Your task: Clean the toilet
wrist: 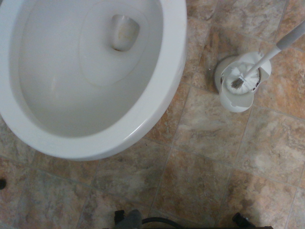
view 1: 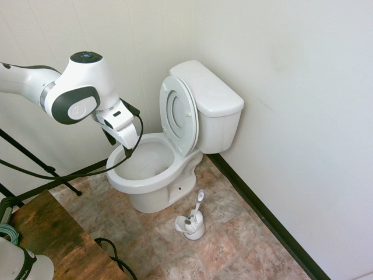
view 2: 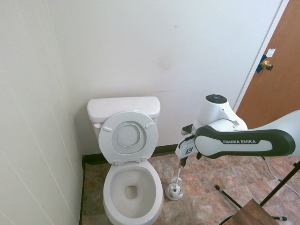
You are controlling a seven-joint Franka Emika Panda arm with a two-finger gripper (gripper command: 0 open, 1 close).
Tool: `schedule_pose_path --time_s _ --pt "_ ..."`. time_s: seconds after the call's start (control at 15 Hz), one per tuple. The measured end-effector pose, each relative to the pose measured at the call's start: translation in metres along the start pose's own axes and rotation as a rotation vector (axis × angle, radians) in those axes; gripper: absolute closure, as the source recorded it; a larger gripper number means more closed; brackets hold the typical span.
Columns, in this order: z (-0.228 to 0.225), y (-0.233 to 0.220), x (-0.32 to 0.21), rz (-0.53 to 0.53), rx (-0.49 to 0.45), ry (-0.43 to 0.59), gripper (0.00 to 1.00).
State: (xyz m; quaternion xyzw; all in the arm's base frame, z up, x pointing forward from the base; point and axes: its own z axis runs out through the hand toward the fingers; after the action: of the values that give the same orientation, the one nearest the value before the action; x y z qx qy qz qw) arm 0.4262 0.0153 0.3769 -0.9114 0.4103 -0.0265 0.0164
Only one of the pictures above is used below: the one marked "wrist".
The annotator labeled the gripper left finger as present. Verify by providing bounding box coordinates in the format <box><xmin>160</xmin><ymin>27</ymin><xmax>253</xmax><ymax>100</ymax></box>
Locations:
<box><xmin>113</xmin><ymin>209</ymin><xmax>144</xmax><ymax>229</ymax></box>

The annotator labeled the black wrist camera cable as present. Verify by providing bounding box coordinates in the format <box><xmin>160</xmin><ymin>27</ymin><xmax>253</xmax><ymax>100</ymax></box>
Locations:
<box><xmin>142</xmin><ymin>216</ymin><xmax>183</xmax><ymax>229</ymax></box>

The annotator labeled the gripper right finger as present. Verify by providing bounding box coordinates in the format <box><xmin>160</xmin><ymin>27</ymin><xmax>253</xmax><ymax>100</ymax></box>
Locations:
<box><xmin>232</xmin><ymin>212</ymin><xmax>251</xmax><ymax>228</ymax></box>

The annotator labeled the white ceramic toilet bowl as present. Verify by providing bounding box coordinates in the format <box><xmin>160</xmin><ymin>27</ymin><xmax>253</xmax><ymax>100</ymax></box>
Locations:
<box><xmin>0</xmin><ymin>0</ymin><xmax>188</xmax><ymax>162</ymax></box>

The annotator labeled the white toilet brush grey handle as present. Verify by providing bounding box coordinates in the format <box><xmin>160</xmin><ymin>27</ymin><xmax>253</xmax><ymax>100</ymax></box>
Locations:
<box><xmin>224</xmin><ymin>21</ymin><xmax>305</xmax><ymax>94</ymax></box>

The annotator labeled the white toilet brush holder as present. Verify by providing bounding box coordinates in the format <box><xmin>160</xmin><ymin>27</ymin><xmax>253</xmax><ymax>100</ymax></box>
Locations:
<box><xmin>213</xmin><ymin>52</ymin><xmax>273</xmax><ymax>114</ymax></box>

